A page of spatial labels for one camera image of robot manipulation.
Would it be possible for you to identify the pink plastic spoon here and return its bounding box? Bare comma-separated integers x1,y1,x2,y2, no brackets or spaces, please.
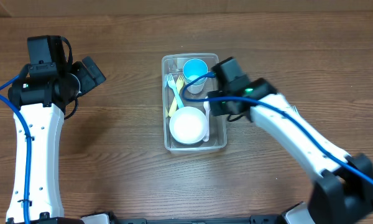
203,101,211,142

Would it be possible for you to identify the blue plastic cup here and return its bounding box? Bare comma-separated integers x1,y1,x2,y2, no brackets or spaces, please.
183,58,208,82

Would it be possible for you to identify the yellow plastic fork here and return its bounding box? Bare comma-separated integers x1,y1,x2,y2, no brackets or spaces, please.
168,75,184,117

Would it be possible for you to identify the light blue plastic fork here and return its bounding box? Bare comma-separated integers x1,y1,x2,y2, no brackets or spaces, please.
166,74,184,108

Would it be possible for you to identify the green plastic fork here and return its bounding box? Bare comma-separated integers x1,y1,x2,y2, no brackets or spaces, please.
292,105,299,114

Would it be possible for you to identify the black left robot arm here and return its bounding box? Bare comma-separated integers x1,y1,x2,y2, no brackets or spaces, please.
6,103,66,223

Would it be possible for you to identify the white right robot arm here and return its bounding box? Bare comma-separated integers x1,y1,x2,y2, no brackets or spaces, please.
207,78,373,223

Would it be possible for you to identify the clear plastic container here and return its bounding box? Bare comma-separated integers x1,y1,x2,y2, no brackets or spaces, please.
162,53,227,154

